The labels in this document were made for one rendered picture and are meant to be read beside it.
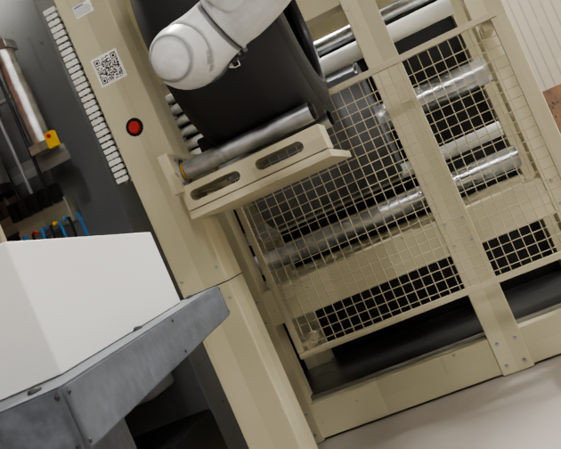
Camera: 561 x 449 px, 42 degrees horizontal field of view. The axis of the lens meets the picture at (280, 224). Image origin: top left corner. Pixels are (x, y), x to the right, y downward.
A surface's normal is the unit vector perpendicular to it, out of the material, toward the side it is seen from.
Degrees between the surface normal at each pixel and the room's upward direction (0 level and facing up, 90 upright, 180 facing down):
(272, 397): 90
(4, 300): 90
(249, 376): 90
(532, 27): 90
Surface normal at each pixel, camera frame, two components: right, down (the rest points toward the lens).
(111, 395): 0.91, -0.40
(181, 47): -0.07, 0.18
